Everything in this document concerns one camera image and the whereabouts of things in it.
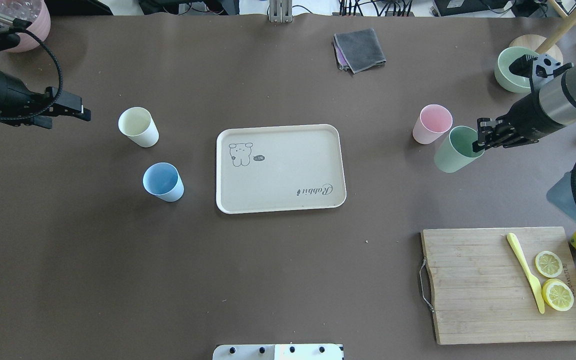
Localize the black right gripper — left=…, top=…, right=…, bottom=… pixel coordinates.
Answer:
left=471, top=95, right=554, bottom=153

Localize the wooden stand with base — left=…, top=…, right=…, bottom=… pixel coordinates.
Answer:
left=508, top=0, right=576, bottom=62

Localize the blue plastic cup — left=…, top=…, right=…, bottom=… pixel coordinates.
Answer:
left=142, top=162, right=185, bottom=202

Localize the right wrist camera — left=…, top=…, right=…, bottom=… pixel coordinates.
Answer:
left=509, top=54, right=574, bottom=92

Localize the green bowl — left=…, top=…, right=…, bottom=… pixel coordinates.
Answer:
left=494, top=47, right=538, bottom=94

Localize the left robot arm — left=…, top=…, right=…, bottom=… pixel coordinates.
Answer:
left=0, top=70, right=92, bottom=130

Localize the cream rabbit tray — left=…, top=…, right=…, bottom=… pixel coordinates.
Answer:
left=215, top=124, right=346, bottom=214

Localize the wooden cutting board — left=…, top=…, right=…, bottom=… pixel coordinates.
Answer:
left=420, top=227, right=576, bottom=346

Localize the grey folded cloth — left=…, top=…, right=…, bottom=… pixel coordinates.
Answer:
left=333, top=27, right=387, bottom=74

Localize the green plastic cup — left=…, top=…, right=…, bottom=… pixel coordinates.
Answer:
left=434, top=125, right=484, bottom=173

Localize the pink plastic cup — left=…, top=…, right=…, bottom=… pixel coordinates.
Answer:
left=412, top=104, right=453, bottom=145

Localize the aluminium frame post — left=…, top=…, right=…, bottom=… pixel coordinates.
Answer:
left=268, top=0, right=293, bottom=23

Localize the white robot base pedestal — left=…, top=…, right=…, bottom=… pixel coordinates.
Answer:
left=212, top=342, right=345, bottom=360

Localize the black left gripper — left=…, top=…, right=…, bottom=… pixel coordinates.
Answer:
left=0, top=71, right=92, bottom=129

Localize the pink bowl with ice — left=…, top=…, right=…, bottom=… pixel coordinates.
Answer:
left=0, top=0, right=51, bottom=53

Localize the lemon slice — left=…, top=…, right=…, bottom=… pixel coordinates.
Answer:
left=541, top=278, right=575, bottom=312
left=534, top=250, right=563, bottom=279

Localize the cream plastic cup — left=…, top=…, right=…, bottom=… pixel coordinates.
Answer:
left=118, top=107, right=160, bottom=148

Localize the yellow plastic knife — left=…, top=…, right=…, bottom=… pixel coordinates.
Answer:
left=506, top=232, right=546, bottom=315

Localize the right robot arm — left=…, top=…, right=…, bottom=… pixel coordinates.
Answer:
left=471, top=54, right=576, bottom=221

